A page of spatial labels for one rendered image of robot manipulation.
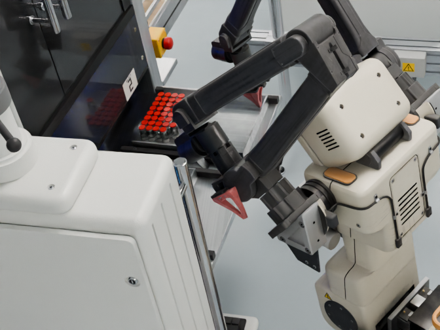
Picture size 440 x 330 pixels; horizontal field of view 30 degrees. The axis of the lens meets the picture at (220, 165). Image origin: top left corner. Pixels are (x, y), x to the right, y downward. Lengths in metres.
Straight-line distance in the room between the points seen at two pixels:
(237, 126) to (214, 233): 0.42
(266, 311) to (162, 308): 1.68
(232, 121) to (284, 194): 0.78
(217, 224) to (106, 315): 0.77
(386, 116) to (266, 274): 1.54
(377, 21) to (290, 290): 1.42
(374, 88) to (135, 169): 0.60
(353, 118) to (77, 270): 0.65
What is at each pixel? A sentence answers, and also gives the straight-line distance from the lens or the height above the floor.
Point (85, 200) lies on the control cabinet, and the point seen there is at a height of 1.55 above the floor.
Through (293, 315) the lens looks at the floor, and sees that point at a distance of 3.03.
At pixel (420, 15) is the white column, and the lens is 3.85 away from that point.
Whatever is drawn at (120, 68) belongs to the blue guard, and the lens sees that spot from 2.38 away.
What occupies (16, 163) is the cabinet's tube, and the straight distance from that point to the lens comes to 1.31.
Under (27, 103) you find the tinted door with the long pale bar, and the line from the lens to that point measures 1.98.
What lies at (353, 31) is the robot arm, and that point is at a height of 1.34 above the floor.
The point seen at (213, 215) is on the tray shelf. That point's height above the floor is 0.88.
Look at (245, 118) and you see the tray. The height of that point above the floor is 0.88.
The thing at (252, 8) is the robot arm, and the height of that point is 1.29.
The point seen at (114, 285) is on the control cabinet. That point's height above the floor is 1.41.
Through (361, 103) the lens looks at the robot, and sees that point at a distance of 1.69.
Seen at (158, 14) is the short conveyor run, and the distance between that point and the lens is 2.90.
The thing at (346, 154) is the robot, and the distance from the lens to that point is 1.67.
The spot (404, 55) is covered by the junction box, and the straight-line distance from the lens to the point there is 3.21.
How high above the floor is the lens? 2.41
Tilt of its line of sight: 42 degrees down
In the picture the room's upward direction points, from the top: 11 degrees counter-clockwise
